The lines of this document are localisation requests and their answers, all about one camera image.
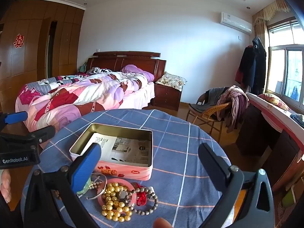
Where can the yellow curtain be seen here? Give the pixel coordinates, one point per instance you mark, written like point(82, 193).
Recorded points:
point(268, 10)

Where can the pink maroon garment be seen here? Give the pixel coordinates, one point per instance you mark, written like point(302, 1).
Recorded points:
point(235, 104)

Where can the blue plaid tablecloth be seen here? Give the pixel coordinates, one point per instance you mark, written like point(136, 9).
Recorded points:
point(178, 147)

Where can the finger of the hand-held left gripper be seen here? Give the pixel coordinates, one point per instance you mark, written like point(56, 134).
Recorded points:
point(35, 135)
point(16, 117)

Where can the dark wooden nightstand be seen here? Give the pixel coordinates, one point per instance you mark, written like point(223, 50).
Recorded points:
point(166, 97)

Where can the floral pillow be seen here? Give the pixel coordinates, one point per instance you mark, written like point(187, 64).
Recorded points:
point(275, 101)

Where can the black and white blanket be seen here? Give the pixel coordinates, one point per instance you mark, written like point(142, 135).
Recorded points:
point(99, 70)

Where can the printed paper sheet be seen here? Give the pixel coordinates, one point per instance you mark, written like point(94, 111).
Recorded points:
point(128, 149)

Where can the pink tin box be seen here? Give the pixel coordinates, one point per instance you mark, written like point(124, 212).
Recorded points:
point(123, 169)

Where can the red paper decoration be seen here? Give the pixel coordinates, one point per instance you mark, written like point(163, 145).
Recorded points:
point(19, 41)

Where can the wicker chair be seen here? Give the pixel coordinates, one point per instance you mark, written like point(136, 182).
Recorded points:
point(209, 114)

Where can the pink round bangle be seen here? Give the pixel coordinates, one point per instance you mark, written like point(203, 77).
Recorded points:
point(133, 195)

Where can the pink striped desk cloth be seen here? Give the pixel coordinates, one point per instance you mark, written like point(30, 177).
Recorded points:
point(268, 114)

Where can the silver bangle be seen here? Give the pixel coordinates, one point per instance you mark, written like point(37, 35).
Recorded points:
point(106, 185)

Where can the dark wooden desk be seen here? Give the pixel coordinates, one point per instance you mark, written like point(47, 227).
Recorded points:
point(285, 152)

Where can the pink patchwork quilt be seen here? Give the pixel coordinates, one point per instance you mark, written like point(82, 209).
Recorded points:
point(83, 95)

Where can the folded blue jeans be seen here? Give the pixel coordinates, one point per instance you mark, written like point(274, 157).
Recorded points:
point(298, 120)

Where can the person's right hand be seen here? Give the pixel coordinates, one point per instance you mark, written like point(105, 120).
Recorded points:
point(163, 223)

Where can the hanging dark coats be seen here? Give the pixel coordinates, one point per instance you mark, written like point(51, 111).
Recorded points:
point(256, 68)

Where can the brown wooden wardrobe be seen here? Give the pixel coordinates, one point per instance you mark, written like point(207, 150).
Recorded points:
point(28, 59)

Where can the purple pillow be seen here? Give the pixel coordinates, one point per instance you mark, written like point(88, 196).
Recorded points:
point(135, 68)

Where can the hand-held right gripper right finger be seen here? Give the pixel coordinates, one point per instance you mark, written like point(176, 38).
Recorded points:
point(213, 163)

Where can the grey garment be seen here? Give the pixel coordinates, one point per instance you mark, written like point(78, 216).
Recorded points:
point(201, 105)

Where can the dark wooden bed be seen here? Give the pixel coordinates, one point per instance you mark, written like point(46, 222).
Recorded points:
point(133, 63)

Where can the floral cushion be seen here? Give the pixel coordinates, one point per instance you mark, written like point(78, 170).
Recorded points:
point(171, 80)

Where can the window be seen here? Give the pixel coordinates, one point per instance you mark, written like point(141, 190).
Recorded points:
point(277, 71)

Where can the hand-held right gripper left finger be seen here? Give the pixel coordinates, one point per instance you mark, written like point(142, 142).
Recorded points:
point(87, 166)

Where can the person's left hand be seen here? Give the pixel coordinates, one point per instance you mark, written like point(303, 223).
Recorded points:
point(4, 185)

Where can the teal cloth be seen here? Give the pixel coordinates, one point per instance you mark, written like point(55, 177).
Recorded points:
point(82, 67)

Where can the white air conditioner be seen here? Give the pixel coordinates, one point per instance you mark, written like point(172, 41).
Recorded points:
point(235, 22)

